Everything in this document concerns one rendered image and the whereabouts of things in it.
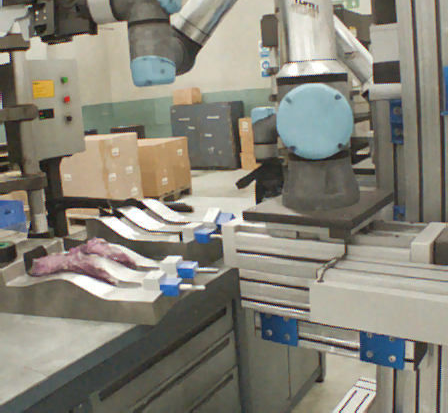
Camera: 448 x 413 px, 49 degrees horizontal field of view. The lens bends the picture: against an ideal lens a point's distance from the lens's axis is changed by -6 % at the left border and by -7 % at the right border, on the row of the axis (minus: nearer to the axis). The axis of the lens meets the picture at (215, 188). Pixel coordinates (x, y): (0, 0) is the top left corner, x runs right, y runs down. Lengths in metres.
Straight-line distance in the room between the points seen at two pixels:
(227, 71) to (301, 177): 8.01
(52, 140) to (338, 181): 1.41
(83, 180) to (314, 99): 4.81
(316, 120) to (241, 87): 8.01
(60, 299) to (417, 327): 0.75
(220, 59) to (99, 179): 4.30
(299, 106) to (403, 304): 0.33
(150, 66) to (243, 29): 7.93
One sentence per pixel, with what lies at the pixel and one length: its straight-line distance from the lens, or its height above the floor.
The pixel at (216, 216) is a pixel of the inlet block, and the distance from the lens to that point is 1.45.
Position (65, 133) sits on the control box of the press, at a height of 1.16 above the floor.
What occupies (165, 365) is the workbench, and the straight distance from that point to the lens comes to 1.33.
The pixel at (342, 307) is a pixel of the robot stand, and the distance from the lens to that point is 0.83.
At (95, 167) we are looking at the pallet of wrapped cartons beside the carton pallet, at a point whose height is 0.64.
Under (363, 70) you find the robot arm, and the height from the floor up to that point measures 1.29.
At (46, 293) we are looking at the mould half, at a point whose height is 0.86.
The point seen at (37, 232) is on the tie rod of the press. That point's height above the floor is 0.83.
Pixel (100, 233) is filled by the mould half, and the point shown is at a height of 0.89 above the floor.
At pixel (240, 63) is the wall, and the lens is 8.78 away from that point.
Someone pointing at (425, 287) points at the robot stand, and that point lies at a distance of 0.80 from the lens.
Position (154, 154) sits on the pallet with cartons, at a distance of 6.03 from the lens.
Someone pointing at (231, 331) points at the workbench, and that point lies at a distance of 1.57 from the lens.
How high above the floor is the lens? 1.26
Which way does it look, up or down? 10 degrees down
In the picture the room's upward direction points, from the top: 5 degrees counter-clockwise
